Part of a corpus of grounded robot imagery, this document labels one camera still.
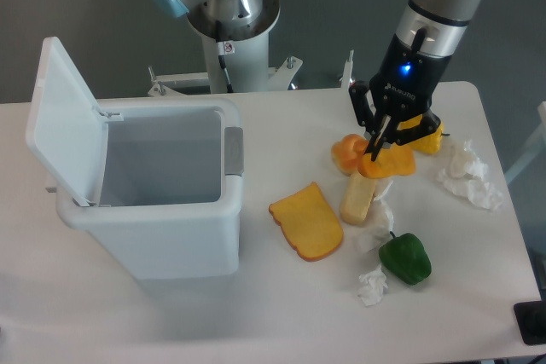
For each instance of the pale rectangular bread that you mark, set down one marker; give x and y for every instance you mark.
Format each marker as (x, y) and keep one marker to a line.
(357, 199)

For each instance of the white trash can lid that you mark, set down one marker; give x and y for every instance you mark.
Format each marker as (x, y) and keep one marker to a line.
(67, 129)

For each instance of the crumpled tissue under bread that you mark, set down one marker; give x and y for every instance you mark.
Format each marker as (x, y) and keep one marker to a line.
(379, 222)

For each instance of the white trash can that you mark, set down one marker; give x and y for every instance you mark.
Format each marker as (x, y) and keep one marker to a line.
(170, 190)

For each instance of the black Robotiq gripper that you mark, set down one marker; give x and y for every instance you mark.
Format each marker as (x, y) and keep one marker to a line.
(402, 89)

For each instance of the large crumpled white tissue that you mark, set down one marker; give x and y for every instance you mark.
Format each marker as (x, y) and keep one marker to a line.
(465, 175)

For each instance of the green bell pepper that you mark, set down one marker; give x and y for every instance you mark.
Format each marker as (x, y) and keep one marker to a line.
(406, 258)

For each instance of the small crumpled white tissue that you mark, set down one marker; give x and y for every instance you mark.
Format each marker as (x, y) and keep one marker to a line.
(372, 286)

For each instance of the white metal base frame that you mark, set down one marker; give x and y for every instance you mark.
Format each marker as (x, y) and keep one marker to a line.
(247, 78)

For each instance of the yellow bell pepper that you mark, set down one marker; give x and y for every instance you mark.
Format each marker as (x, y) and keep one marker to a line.
(430, 144)

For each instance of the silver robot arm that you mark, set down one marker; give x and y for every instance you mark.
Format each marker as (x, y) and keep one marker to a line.
(431, 27)

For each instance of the black device at edge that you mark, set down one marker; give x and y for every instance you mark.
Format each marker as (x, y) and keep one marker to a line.
(530, 317)

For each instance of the orange toast slice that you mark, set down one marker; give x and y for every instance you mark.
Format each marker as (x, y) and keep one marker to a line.
(308, 223)

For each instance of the round braided bread roll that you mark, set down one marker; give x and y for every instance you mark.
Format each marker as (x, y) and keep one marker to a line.
(346, 153)

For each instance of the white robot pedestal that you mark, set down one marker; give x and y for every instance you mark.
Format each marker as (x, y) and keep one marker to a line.
(238, 30)

